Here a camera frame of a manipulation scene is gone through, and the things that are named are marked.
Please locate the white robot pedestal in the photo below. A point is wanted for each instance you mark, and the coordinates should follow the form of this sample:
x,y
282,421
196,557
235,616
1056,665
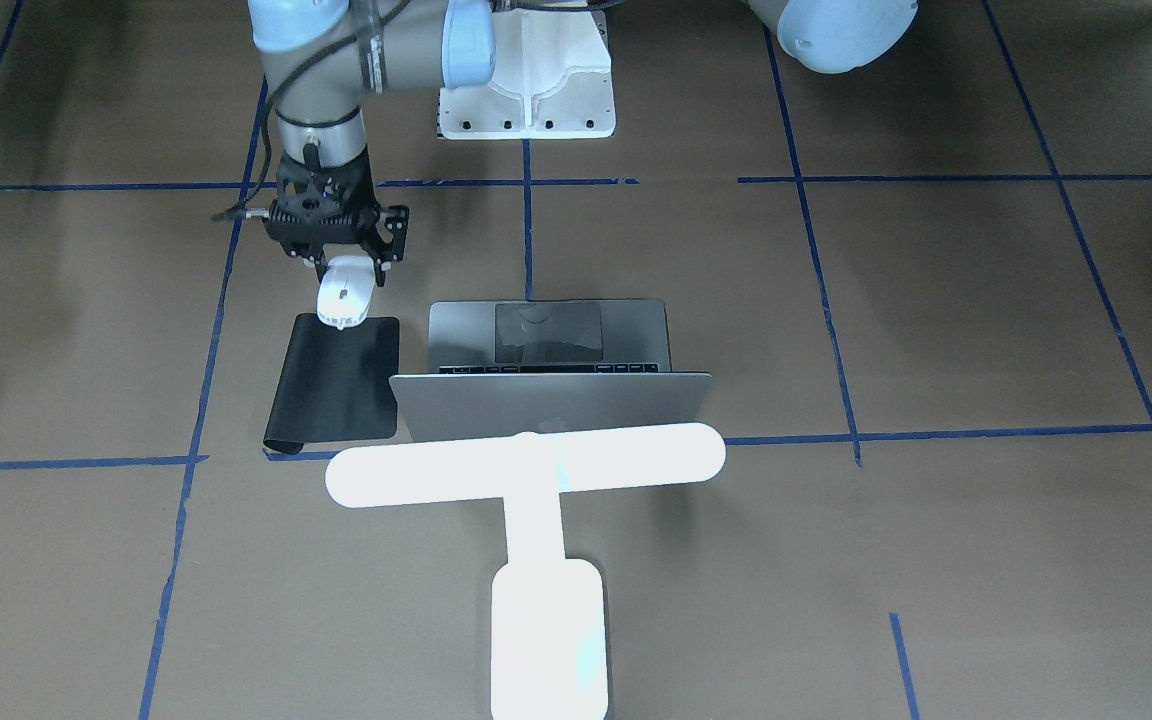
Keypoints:
x,y
552,78

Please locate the grey laptop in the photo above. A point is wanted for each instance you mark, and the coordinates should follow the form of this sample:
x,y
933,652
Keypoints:
x,y
498,368

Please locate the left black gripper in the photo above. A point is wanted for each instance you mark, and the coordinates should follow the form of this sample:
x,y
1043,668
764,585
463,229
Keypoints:
x,y
395,229

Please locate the white computer mouse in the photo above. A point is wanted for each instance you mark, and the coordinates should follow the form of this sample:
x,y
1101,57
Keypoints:
x,y
345,291

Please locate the black mouse pad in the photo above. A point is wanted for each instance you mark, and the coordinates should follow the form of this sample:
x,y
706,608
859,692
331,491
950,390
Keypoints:
x,y
334,385

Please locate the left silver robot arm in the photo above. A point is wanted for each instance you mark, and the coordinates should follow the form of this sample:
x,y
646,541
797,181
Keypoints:
x,y
321,60

